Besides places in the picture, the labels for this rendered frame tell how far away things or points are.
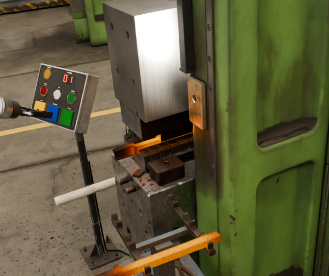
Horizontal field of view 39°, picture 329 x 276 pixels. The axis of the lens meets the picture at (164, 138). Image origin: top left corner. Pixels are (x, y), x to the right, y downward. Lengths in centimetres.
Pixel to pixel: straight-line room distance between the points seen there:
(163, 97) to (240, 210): 50
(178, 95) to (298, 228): 76
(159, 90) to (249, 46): 43
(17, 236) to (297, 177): 198
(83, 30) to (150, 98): 536
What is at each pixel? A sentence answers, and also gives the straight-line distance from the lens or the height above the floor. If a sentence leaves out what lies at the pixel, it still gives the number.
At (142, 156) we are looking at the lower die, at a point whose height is 99.
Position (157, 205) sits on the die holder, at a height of 85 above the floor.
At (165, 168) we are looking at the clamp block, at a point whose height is 98.
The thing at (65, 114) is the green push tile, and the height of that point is 102.
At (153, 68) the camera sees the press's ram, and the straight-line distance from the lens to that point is 166.
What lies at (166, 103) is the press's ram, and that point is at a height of 122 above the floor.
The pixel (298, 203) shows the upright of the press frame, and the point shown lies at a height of 77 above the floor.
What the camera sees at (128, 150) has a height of 100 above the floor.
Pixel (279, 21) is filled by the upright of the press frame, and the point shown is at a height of 153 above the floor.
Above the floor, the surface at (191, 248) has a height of 97.
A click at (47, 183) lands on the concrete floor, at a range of 367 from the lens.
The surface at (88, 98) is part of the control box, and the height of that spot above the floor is 108.
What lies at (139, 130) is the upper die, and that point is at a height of 110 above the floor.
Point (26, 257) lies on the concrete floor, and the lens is 304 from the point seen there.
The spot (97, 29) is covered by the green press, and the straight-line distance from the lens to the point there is 674.
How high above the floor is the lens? 193
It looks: 29 degrees down
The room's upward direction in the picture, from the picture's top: 5 degrees counter-clockwise
